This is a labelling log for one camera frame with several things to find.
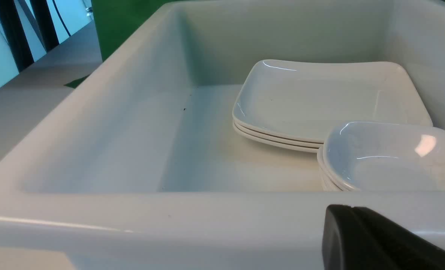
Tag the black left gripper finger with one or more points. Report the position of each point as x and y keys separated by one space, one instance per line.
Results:
x=358 y=238

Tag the white square plate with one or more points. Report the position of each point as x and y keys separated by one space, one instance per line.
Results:
x=277 y=139
x=305 y=101
x=273 y=143

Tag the top white square plate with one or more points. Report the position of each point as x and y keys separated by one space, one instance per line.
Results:
x=305 y=101

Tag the large white plastic bin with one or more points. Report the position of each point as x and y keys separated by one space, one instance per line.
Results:
x=139 y=167

